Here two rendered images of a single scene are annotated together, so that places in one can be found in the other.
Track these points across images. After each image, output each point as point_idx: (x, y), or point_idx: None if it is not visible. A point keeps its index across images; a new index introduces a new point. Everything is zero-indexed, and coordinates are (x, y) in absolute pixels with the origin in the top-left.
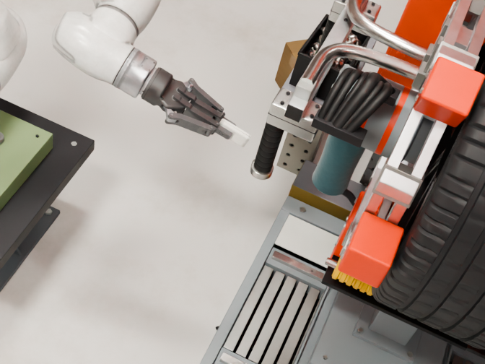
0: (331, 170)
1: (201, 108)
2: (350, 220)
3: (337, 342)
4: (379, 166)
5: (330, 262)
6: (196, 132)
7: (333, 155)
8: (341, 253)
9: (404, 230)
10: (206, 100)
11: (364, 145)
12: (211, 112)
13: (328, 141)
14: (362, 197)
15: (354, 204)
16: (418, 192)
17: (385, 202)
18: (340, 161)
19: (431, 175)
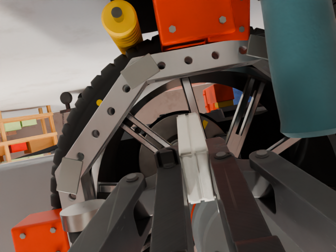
0: (265, 10)
1: (229, 248)
2: (176, 42)
3: None
4: (263, 61)
5: (115, 19)
6: (100, 209)
7: (273, 44)
8: (60, 167)
9: (177, 79)
10: (299, 237)
11: (191, 205)
12: (223, 226)
13: (296, 51)
14: (223, 34)
15: (226, 2)
16: (233, 73)
17: (205, 72)
18: (266, 42)
19: (241, 99)
